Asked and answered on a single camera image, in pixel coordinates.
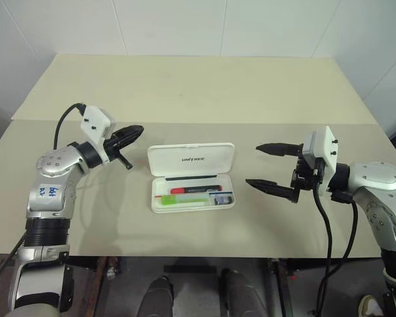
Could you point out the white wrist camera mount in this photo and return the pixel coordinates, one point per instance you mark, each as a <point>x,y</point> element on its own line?
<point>325,148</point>
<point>94,120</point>

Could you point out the green highlighter pen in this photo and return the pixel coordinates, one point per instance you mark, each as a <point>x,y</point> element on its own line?
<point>171,200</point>

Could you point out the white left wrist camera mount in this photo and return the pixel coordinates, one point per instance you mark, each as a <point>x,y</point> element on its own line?
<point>94,120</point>

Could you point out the red and black marker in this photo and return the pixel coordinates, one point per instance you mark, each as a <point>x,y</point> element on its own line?
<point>194,190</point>

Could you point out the light sneaker shoe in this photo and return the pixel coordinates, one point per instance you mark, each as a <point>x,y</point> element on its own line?
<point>371,307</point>

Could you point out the dark metal table leg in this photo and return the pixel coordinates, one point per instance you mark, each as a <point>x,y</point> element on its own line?
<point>109,269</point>
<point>280,284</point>

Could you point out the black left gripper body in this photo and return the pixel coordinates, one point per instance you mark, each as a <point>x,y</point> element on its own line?
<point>111,150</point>

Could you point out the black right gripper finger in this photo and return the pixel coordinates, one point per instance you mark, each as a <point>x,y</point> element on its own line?
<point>270,187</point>
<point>277,149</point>

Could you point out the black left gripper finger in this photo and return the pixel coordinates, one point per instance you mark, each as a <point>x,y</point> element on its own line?
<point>128,139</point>
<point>132,129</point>

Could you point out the dark rounded shape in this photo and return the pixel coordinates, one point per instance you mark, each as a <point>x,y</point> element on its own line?
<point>161,297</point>
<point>239,294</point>

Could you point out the black crossbar under table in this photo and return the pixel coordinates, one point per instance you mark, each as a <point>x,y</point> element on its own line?
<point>189,268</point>

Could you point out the small eraser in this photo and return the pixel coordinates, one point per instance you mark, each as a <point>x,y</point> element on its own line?
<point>222,199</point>

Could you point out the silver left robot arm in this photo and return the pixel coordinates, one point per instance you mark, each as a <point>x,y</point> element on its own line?
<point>54,162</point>

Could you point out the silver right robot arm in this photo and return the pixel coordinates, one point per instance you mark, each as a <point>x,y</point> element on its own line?
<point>373,175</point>

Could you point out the white hard pencil case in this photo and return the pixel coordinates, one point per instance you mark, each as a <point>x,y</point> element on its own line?
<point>191,160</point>

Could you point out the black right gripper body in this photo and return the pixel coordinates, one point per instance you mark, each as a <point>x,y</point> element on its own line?
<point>303,175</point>

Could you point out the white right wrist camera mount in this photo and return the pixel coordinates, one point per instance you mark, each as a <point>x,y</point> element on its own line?
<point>325,148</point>

